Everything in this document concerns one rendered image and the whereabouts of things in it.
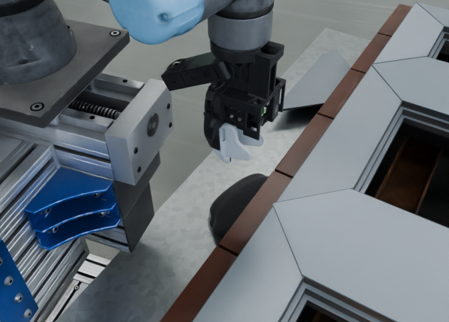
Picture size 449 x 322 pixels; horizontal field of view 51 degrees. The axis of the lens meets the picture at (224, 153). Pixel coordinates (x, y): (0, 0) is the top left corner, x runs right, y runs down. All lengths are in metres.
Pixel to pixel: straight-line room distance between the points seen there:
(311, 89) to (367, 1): 2.22
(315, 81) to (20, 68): 0.75
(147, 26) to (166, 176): 1.55
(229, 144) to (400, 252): 0.28
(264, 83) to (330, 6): 2.68
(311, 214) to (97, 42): 0.40
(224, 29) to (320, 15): 2.59
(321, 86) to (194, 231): 0.50
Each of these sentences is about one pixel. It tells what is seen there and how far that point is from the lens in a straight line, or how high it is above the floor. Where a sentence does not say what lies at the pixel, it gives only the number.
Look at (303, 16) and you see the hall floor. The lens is 3.09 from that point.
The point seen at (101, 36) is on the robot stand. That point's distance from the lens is 0.75.
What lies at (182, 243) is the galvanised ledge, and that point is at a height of 0.68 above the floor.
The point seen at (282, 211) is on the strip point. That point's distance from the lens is 0.71.
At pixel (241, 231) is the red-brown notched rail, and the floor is 0.83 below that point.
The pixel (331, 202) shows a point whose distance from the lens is 0.74.
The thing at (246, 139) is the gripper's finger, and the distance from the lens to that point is 0.69.
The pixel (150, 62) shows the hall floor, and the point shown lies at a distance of 2.63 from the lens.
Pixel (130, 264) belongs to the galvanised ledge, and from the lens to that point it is 0.88.
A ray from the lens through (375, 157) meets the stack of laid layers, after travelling 0.84.
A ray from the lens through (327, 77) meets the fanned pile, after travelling 1.23.
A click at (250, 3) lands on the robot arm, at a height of 1.17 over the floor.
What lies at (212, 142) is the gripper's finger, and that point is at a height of 0.96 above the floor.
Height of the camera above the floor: 1.40
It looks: 43 degrees down
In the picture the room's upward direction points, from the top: straight up
